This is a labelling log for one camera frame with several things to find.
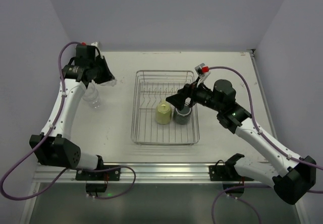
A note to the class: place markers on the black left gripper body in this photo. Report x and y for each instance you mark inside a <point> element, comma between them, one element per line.
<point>100,70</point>

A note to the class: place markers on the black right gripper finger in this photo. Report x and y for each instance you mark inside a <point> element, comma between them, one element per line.
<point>177,100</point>
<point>185,90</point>

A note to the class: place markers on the yellow-green ceramic mug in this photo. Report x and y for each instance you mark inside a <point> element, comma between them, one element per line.
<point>163,113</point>

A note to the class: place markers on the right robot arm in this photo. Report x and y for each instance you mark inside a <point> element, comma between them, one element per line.
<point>289,174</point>

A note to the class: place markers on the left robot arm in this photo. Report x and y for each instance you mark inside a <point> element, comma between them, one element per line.
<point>53,146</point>

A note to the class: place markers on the dark grey ceramic mug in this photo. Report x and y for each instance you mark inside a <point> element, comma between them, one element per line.
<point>183,116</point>

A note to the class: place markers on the metal wire dish rack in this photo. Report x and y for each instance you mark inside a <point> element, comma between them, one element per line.
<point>151,88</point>

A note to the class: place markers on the aluminium table edge rail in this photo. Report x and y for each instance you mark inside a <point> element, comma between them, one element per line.
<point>180,173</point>

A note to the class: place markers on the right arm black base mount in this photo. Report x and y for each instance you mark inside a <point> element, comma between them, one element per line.
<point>224,170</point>

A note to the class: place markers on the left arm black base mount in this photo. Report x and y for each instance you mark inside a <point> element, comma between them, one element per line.
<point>105,173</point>

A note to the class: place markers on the clear faceted glass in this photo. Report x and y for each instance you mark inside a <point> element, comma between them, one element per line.
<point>91,94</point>
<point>96,104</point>

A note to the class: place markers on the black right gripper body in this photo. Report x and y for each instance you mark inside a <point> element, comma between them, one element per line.
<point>188,93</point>

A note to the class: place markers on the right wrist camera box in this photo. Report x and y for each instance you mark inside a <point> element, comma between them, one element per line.
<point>203,72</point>

